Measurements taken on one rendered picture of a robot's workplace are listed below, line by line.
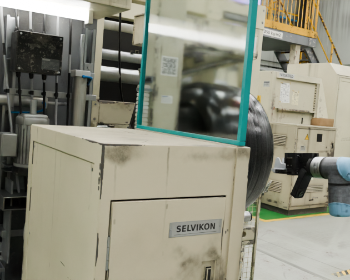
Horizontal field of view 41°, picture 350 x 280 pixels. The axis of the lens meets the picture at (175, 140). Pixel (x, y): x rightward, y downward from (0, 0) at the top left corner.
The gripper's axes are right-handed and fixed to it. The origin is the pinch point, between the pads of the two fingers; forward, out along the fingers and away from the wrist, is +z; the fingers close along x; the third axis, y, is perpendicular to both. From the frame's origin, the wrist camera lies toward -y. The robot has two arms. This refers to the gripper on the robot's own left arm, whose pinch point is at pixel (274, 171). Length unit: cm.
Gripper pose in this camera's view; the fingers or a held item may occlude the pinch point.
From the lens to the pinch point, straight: 182.1
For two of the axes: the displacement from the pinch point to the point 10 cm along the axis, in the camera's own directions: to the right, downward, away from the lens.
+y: 0.2, -10.0, 0.3
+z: -5.4, 0.2, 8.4
